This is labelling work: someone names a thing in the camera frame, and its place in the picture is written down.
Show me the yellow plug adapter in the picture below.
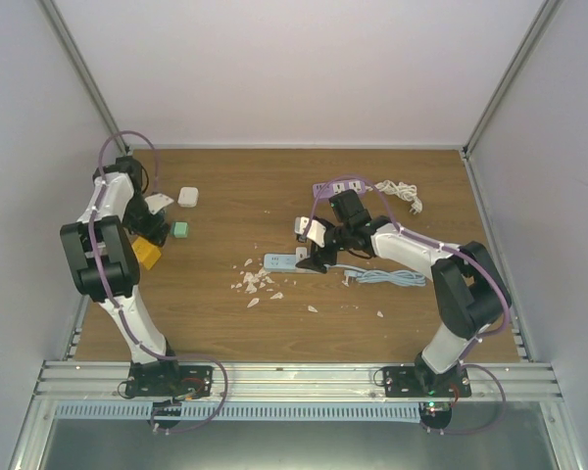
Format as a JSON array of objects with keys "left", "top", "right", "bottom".
[{"left": 131, "top": 237, "right": 162, "bottom": 270}]

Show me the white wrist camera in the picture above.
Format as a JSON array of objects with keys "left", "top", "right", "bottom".
[
  {"left": 144, "top": 193, "right": 174, "bottom": 214},
  {"left": 294, "top": 216, "right": 327, "bottom": 248}
]

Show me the aluminium front rail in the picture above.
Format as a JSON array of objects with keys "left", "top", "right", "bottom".
[{"left": 33, "top": 361, "right": 564, "bottom": 402}]

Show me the green plug adapter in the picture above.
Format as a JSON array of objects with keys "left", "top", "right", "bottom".
[{"left": 171, "top": 221, "right": 189, "bottom": 239}]

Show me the slotted grey cable duct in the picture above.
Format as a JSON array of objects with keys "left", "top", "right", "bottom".
[{"left": 55, "top": 400, "right": 420, "bottom": 423}]

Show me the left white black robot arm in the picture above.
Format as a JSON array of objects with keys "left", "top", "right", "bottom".
[{"left": 60, "top": 157, "right": 173, "bottom": 364}]

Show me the white power strip cord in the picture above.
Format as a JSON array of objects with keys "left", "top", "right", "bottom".
[{"left": 365, "top": 179, "right": 425, "bottom": 215}]

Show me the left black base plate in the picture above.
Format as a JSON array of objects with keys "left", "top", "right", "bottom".
[{"left": 117, "top": 361, "right": 214, "bottom": 400}]

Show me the purple power strip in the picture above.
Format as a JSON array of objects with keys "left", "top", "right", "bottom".
[{"left": 312, "top": 178, "right": 366, "bottom": 200}]

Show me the white plastic debris pile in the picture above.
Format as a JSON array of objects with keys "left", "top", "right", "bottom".
[{"left": 229, "top": 258, "right": 285, "bottom": 309}]

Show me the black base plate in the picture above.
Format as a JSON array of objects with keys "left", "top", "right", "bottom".
[
  {"left": 372, "top": 364, "right": 472, "bottom": 400},
  {"left": 117, "top": 361, "right": 214, "bottom": 400}
]

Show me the white usb charger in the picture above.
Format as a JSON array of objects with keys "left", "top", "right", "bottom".
[{"left": 295, "top": 247, "right": 308, "bottom": 262}]

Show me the white cube adapter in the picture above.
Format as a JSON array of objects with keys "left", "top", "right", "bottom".
[{"left": 177, "top": 186, "right": 199, "bottom": 208}]

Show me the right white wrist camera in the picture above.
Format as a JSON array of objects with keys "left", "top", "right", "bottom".
[{"left": 294, "top": 216, "right": 327, "bottom": 248}]

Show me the light blue coiled cable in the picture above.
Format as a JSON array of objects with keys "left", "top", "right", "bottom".
[{"left": 330, "top": 263, "right": 428, "bottom": 289}]

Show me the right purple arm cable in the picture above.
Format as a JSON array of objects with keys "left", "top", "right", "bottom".
[{"left": 311, "top": 174, "right": 514, "bottom": 363}]

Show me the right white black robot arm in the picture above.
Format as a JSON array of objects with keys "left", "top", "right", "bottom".
[{"left": 294, "top": 190, "right": 512, "bottom": 397}]

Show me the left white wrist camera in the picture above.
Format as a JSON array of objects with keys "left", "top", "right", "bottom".
[{"left": 144, "top": 193, "right": 174, "bottom": 214}]

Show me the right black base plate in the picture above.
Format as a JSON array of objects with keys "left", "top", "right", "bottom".
[{"left": 372, "top": 364, "right": 472, "bottom": 400}]

